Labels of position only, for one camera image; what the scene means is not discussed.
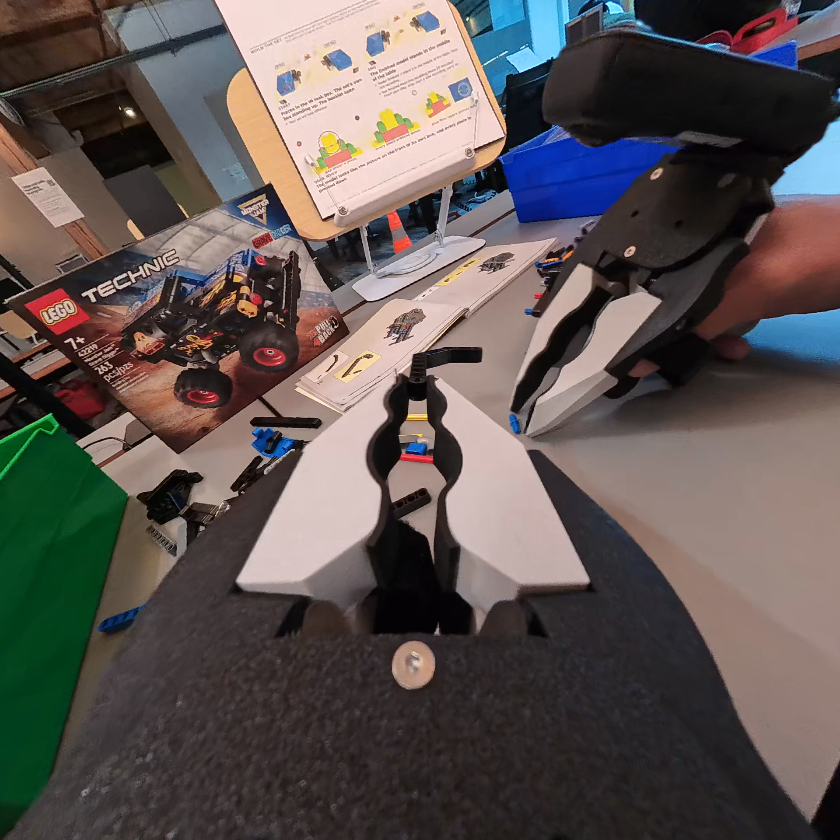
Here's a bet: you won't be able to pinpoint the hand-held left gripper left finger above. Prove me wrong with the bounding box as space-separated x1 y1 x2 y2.
235 374 404 632

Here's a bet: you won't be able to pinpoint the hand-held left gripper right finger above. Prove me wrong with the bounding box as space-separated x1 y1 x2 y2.
425 374 593 634

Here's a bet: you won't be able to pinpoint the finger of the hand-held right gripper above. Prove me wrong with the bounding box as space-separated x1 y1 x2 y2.
524 290 664 439
511 261 614 416

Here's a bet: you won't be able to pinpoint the black angled lego beam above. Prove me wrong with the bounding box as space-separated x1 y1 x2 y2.
406 346 483 403

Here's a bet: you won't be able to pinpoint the person's right forearm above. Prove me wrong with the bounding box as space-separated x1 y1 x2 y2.
797 193 840 317

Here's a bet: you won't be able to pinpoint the partly built lego chassis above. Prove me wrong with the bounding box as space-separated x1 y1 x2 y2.
525 220 597 319

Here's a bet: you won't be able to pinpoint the black lego connector pieces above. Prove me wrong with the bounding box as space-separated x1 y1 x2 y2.
230 453 284 494

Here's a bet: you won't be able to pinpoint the blue lego piece cluster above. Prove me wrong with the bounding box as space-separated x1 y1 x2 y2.
251 427 303 458

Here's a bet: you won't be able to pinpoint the pile of black lego pieces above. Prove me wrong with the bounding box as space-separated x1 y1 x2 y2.
136 469 234 526

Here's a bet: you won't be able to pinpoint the monster truck lego box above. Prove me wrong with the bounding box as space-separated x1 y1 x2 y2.
5 185 350 454

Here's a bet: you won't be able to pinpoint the person's right hand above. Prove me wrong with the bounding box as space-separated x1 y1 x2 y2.
626 203 808 380

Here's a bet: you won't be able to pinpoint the blue plastic bin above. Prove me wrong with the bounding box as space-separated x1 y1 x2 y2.
497 125 685 224

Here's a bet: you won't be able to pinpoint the open instruction booklet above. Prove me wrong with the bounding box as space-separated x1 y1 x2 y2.
295 238 559 414

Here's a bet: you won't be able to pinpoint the red bag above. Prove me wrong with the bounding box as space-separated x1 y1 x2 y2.
699 7 799 55

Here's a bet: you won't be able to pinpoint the red container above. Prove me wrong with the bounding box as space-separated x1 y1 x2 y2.
56 381 107 422

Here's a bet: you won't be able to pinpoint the green plastic bin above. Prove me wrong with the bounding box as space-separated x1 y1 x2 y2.
0 413 130 816

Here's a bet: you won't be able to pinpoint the printed instruction sheet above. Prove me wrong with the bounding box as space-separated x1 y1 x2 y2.
215 0 508 221

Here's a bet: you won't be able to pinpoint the wooden document stand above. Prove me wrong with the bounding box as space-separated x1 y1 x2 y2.
226 0 508 303

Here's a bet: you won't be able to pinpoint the white wall notice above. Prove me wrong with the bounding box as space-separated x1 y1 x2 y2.
10 167 86 228

